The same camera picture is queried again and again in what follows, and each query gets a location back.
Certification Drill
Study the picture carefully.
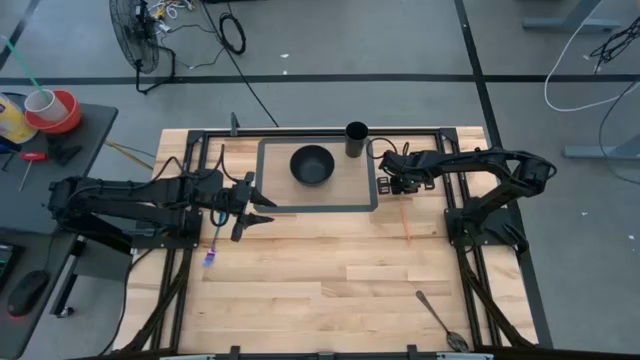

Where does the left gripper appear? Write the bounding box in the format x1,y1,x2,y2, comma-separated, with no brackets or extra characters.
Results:
218,171,278,244

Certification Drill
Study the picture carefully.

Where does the thin orange stick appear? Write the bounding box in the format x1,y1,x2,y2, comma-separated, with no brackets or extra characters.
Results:
398,203,412,247

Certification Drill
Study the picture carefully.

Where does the tall black cup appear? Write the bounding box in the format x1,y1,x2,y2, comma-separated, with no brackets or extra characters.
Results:
344,120,370,159

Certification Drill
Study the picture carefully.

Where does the blue plastic utensil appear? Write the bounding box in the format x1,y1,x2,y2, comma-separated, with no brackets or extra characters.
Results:
201,211,227,269

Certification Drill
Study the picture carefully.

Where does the metal spoon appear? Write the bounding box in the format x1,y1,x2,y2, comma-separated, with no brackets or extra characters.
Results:
414,290,471,354

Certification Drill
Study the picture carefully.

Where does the beige mat with grey border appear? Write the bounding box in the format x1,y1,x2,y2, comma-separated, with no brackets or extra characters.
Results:
253,136,380,215

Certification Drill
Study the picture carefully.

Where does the black bowl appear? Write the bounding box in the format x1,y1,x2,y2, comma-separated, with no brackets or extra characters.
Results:
289,144,336,187

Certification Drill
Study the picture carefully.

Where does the grey desk foot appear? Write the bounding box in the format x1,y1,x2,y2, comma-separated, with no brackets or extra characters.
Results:
563,132,640,161
522,0,624,34

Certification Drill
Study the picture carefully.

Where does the small black clamp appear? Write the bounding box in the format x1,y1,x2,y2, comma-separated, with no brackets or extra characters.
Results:
45,134,84,167

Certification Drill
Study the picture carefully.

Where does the dark grey side table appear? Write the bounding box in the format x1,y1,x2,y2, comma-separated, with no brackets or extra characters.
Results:
0,92,120,360

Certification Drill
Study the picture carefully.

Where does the red plastic bowl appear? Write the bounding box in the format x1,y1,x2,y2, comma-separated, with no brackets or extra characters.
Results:
23,88,84,135

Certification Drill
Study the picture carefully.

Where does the black floor fan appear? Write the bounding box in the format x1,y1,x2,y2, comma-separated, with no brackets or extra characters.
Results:
108,0,177,95

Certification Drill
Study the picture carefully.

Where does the white paper cup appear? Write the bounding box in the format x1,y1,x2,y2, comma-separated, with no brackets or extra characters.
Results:
23,88,69,124

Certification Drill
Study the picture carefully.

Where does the black computer mouse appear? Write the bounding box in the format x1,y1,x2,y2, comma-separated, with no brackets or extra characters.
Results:
6,269,52,318

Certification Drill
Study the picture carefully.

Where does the yellow container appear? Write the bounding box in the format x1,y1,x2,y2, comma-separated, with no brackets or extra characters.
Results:
0,93,39,146

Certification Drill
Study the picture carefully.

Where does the green straw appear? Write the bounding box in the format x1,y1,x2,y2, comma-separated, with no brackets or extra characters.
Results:
1,35,51,101

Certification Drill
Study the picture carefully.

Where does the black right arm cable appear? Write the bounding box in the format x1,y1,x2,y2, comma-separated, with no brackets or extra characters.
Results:
366,136,410,162

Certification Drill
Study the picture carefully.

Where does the black aluminium table frame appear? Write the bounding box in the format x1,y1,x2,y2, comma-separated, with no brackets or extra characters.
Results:
114,127,541,360

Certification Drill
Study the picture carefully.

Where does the long black floor cable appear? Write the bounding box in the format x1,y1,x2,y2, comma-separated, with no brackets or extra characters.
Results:
199,0,280,128

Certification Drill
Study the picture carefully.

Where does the yellow floor cable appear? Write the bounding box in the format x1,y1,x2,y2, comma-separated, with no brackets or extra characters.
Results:
103,138,157,172

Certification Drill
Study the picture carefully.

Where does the white floor cable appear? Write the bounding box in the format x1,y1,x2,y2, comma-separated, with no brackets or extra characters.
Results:
543,0,640,114

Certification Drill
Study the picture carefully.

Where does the black cable coil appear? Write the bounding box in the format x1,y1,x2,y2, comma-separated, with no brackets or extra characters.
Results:
218,12,248,56

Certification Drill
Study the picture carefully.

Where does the thin black floor cable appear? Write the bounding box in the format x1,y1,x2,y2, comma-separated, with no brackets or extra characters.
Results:
597,82,640,186

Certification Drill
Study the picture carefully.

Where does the white cable bundle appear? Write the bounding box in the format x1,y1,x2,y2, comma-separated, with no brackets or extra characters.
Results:
147,0,197,22

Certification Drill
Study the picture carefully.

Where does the red-handled tool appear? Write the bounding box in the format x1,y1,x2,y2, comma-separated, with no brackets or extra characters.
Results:
18,151,49,193

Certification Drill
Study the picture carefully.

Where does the black cable bundle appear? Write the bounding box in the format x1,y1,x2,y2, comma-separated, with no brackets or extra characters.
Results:
589,14,640,65

